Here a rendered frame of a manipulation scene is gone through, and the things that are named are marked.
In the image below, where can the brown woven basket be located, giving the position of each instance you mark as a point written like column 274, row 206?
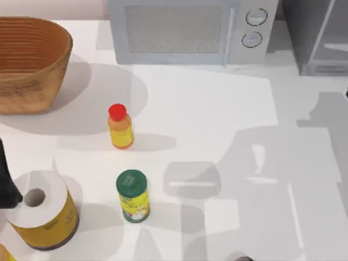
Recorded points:
column 32, row 68

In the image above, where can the yellow bottle with red cap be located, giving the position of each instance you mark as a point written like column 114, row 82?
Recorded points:
column 121, row 130

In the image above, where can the microwave knob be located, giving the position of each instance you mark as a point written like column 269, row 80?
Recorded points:
column 252, row 39
column 256, row 16

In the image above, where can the yellow object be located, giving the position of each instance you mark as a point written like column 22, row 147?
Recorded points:
column 5, row 254

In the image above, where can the yellow wrapped paper roll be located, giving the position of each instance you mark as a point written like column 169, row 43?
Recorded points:
column 51, row 214

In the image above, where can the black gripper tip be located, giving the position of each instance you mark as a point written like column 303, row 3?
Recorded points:
column 6, row 182

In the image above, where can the yellow can with green lid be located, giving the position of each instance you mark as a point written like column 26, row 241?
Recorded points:
column 133, row 195

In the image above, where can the pale microwave oven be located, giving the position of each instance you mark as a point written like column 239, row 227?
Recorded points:
column 174, row 32

